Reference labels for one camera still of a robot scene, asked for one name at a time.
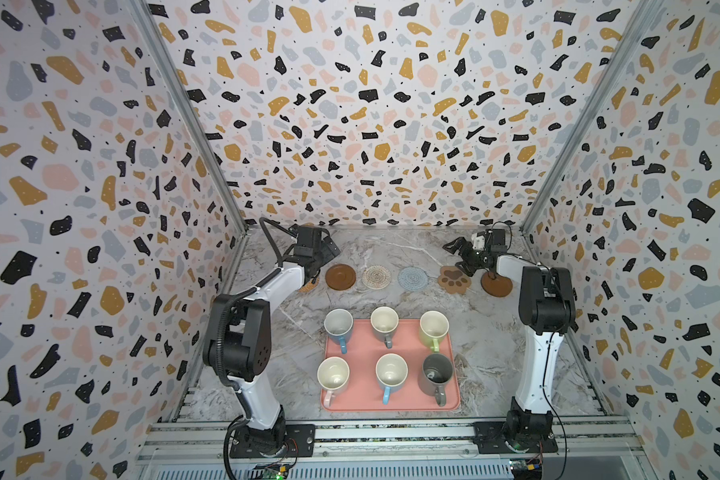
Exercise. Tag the dark grey mug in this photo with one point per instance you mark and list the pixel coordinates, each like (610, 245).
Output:
(435, 374)

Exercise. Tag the left circuit board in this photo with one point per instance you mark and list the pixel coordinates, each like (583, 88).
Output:
(274, 471)

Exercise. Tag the grey mug blue handle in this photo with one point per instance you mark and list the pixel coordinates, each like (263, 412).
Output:
(339, 324)

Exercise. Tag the circuit board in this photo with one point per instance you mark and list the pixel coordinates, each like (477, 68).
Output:
(526, 469)
(274, 471)

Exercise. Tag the woven rattan coaster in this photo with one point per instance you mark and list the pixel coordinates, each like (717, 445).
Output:
(310, 285)

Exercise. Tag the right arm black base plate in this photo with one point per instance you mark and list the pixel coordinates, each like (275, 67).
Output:
(491, 437)

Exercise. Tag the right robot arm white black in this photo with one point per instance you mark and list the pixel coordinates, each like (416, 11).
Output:
(546, 308)

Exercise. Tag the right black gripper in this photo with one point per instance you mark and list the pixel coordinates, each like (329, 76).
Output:
(468, 253)

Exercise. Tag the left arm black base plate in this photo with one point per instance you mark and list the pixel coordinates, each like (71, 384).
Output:
(289, 440)

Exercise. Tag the dark brown wooden coaster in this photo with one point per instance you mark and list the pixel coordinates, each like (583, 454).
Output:
(340, 277)

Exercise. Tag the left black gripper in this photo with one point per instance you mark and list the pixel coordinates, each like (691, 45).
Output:
(329, 254)

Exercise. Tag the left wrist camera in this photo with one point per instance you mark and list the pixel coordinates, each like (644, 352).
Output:
(310, 237)

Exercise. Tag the cream mug blue handle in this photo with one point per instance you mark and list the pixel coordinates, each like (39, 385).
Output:
(391, 371)

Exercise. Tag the brown paw shaped coaster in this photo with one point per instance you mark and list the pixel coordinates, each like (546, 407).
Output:
(453, 280)

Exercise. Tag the cream mug pink handle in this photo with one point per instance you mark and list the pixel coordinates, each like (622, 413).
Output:
(333, 375)

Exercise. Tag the pink rectangular tray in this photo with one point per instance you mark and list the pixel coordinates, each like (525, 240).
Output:
(365, 394)

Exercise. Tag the cream mug grey handle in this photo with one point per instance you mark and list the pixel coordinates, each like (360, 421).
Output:
(384, 322)

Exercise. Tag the right circuit board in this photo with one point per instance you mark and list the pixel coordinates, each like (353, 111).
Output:
(526, 469)

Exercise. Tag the blue grey woven coaster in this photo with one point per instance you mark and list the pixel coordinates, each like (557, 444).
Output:
(413, 279)

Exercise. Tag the aluminium mounting rail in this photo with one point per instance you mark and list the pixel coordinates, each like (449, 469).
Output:
(590, 447)

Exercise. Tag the light green mug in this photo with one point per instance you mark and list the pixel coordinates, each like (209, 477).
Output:
(433, 328)

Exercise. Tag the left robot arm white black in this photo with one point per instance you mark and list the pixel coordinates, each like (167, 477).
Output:
(238, 340)

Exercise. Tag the beige braided round coaster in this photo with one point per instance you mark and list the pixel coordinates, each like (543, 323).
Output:
(376, 277)

